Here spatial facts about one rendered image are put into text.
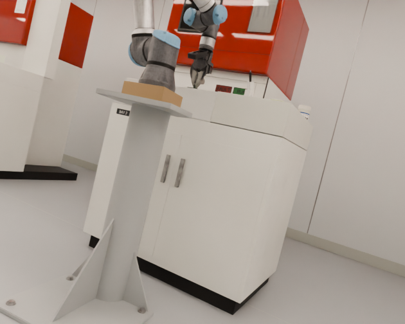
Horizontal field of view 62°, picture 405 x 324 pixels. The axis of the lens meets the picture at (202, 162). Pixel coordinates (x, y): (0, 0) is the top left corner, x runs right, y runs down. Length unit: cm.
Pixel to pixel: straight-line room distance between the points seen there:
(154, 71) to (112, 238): 67
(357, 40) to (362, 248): 200
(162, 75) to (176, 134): 39
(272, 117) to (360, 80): 225
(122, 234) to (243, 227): 51
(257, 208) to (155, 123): 56
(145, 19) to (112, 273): 104
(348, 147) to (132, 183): 258
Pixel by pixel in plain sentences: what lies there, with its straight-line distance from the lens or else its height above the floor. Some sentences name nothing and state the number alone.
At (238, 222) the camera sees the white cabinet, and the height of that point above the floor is 42.
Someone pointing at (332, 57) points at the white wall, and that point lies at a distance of 375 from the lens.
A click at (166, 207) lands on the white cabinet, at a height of 37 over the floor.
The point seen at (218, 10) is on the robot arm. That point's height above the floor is 128.
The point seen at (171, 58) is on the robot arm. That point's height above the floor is 101.
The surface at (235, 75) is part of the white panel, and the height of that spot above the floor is 120.
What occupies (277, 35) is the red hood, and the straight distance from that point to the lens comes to 227.
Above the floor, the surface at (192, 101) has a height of 90.
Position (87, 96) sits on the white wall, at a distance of 517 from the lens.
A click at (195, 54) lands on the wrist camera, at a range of 165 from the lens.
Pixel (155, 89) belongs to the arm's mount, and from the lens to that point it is 131.
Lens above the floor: 70
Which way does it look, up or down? 3 degrees down
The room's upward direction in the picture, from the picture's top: 14 degrees clockwise
